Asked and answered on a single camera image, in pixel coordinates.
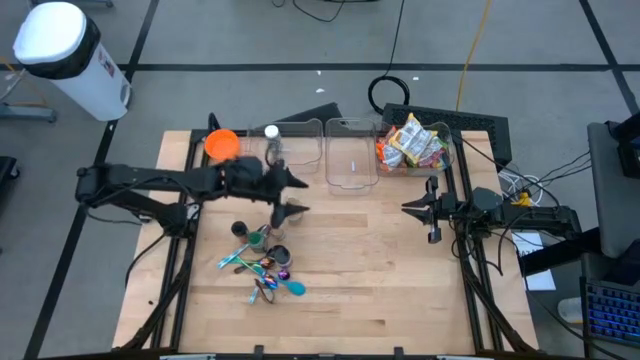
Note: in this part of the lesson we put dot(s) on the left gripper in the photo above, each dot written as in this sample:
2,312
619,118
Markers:
250,177

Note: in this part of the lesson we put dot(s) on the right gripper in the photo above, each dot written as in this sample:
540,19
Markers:
446,207

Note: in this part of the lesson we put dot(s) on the green lid spice jar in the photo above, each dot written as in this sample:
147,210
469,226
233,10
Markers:
258,241

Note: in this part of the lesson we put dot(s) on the green ramen packet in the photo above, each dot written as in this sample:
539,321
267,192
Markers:
435,155

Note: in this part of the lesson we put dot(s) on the orange label spice jar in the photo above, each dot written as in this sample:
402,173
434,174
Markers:
239,229

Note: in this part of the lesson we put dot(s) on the purple label spice jar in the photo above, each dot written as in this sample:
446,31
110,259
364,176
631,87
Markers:
282,256

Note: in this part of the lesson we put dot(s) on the white lid spice jar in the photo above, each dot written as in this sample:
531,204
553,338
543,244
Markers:
271,131

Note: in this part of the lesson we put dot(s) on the iridescent metal spoon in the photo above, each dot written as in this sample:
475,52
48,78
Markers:
267,262
284,275
232,256
270,282

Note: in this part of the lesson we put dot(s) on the orange ramen packet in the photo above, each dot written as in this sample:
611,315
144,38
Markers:
382,150

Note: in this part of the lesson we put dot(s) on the dark metal spoon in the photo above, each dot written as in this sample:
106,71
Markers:
257,290

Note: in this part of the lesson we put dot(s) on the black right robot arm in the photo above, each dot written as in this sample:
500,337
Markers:
530,217

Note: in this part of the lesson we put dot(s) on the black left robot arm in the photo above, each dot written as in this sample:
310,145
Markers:
150,176

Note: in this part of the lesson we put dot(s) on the clear plastic bin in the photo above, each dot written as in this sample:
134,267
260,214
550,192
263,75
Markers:
350,180
310,145
445,129

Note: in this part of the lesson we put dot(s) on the orange bowl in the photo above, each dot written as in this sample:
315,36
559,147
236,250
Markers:
222,145

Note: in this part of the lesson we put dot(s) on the power strip yellow plug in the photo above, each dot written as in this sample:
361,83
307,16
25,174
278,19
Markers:
523,200

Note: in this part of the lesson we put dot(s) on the white paper sheet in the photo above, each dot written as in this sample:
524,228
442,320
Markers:
542,280

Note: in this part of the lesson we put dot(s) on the black table clamp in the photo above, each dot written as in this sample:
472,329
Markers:
398,352
258,351

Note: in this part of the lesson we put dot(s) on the white computer mouse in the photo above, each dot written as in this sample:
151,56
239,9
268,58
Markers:
570,310

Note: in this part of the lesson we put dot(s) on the RGB lit keyboard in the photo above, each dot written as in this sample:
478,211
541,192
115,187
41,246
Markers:
612,312

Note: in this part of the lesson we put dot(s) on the grey stand base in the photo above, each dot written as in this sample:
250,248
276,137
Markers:
30,114

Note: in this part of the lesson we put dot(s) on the white trash can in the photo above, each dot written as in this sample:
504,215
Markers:
60,35

